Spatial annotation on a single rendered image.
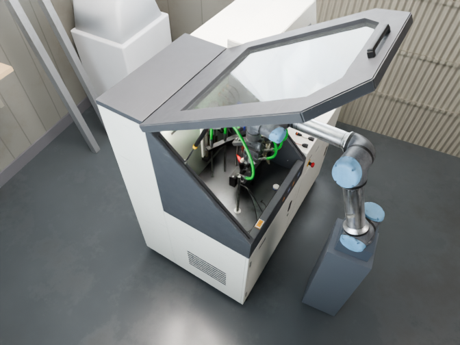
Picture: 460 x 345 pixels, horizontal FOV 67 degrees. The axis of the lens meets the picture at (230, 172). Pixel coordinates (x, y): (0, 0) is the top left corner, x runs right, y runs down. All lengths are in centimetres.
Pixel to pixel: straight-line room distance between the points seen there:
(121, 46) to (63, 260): 178
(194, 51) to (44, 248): 199
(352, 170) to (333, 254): 71
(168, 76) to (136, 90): 18
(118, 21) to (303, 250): 235
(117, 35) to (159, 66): 138
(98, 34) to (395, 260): 306
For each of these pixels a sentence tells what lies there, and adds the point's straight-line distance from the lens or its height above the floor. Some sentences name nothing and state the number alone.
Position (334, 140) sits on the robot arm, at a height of 145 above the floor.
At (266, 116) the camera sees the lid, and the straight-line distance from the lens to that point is 109.
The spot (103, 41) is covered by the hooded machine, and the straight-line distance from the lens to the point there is 332.
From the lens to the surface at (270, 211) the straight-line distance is 191.
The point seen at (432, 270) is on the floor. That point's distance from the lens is 321.
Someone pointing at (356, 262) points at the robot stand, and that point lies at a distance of 205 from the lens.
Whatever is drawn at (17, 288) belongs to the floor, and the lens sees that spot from 310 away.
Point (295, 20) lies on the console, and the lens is 222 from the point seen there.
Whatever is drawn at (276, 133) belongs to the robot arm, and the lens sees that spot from 159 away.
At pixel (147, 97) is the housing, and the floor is 150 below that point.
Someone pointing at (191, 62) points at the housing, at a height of 150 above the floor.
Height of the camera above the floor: 254
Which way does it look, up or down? 51 degrees down
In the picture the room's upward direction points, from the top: 2 degrees clockwise
